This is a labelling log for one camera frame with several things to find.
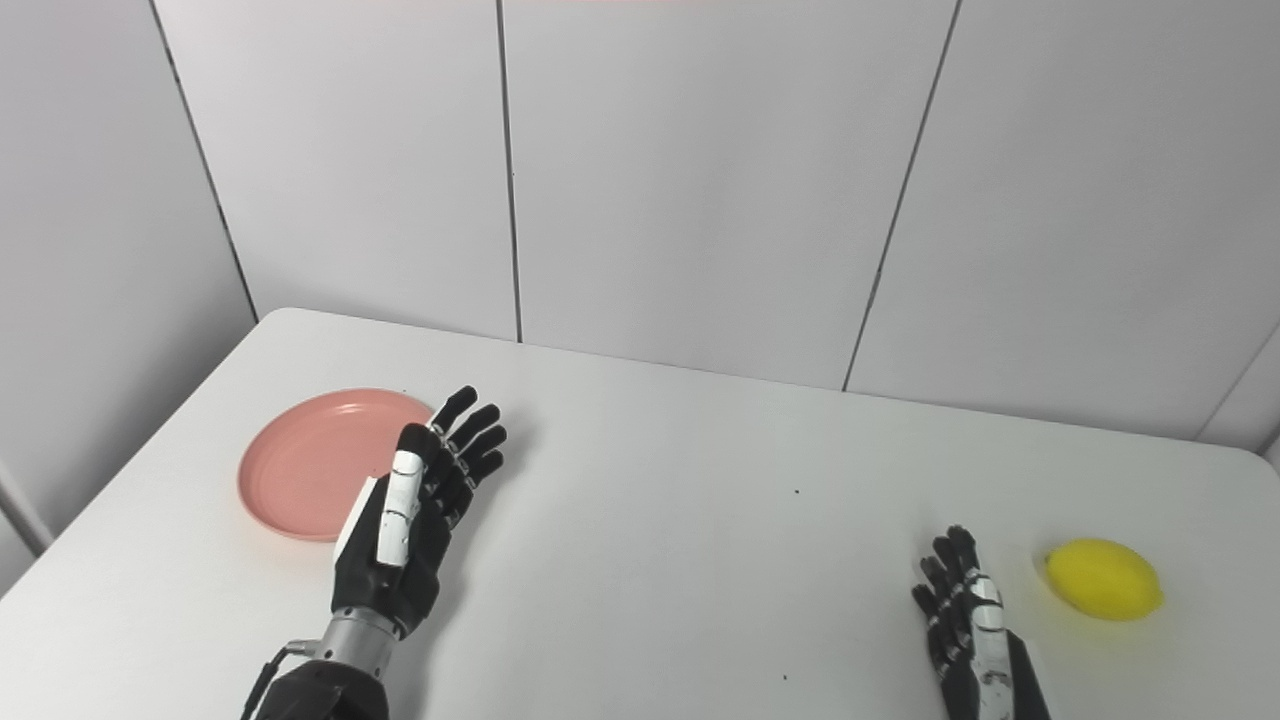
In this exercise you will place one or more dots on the yellow lemon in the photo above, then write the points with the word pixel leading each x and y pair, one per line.
pixel 1103 579

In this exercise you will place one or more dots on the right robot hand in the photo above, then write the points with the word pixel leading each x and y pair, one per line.
pixel 975 650

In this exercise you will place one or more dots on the pink round plate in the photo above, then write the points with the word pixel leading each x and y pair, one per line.
pixel 320 465

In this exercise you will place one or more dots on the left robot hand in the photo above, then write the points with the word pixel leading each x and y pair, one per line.
pixel 400 545

